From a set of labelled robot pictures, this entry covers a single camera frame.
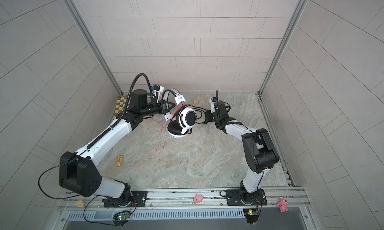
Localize pink headphone cable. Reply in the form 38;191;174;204
145;117;169;159

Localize circuit board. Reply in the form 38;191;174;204
113;211;131;221
243;208;261;224

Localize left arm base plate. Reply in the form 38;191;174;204
102;190;148;208

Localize rectangular wooden block left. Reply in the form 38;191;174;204
116;156;124;167

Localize pink pig toy centre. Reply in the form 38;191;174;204
193;194;204;204

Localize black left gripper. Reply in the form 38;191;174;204
138;101;176;118

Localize right circuit board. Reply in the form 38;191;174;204
243;208;261;224

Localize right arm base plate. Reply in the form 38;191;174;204
225;188;268;206

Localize left circuit board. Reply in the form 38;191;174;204
113;211;131;221

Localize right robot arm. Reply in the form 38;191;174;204
205;97;280;206

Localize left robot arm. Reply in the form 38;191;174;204
57;73;175;206

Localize pink pig toy right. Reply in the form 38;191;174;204
277;197;289;213

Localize wooden folded chess board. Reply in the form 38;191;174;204
114;95;127;118

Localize aluminium rail frame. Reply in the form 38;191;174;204
57;187;311;223

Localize round wooden piece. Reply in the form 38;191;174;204
74;201;86;208

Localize pink pig toy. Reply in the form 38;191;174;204
193;194;204;204
277;197;289;213

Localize white black headphones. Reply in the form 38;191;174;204
162;89;197;139

